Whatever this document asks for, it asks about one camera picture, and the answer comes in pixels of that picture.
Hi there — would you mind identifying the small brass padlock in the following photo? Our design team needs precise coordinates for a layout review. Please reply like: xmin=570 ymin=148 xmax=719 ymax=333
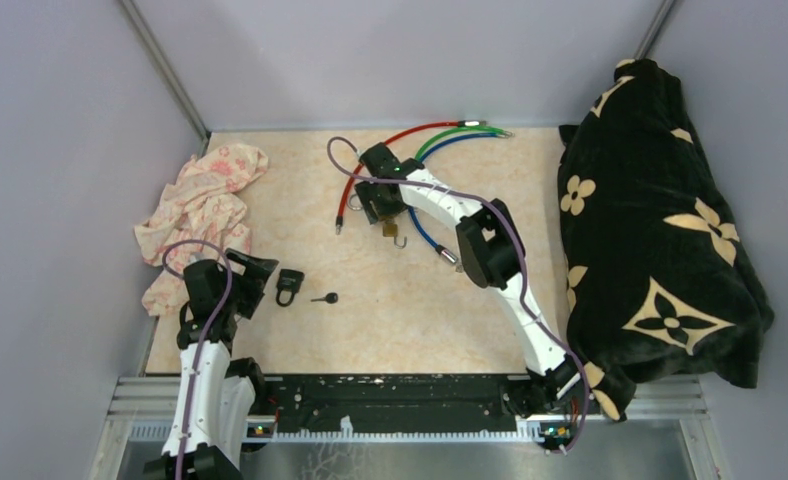
xmin=382 ymin=221 xmax=408 ymax=249

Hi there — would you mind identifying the black cable lock head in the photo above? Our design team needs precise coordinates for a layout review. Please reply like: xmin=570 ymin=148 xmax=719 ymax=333
xmin=275 ymin=268 xmax=305 ymax=307

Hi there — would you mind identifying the black-headed key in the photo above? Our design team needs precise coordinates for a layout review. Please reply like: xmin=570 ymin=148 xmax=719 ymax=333
xmin=312 ymin=292 xmax=339 ymax=304

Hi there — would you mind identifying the large brass padlock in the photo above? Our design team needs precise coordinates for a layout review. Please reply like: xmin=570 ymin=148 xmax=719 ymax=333
xmin=346 ymin=193 xmax=364 ymax=211

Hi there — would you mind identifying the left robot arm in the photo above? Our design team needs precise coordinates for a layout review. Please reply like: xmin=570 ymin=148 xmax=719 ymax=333
xmin=143 ymin=249 xmax=278 ymax=479

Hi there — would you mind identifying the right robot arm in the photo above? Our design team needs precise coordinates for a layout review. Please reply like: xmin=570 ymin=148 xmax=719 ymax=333
xmin=356 ymin=143 xmax=580 ymax=417

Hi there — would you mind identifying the pink patterned cloth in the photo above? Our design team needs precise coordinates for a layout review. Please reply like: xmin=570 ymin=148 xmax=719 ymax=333
xmin=134 ymin=143 xmax=270 ymax=318

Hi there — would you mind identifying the black floral blanket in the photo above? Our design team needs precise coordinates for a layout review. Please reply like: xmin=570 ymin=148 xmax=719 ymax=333
xmin=557 ymin=59 xmax=775 ymax=421

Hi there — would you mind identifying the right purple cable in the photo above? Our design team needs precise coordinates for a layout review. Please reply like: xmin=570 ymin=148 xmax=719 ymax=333
xmin=326 ymin=136 xmax=593 ymax=456

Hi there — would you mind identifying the blue cable lock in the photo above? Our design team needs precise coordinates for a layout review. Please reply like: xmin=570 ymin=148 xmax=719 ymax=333
xmin=407 ymin=131 xmax=509 ymax=266

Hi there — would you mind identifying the green cable lock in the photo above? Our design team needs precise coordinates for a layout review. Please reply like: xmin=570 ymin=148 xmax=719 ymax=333
xmin=414 ymin=125 xmax=515 ymax=162

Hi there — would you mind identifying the red cable lock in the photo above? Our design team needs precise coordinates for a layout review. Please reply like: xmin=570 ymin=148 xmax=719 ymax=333
xmin=334 ymin=119 xmax=488 ymax=236

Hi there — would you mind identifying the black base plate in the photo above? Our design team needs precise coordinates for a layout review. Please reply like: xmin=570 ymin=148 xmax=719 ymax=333
xmin=206 ymin=372 xmax=602 ymax=437

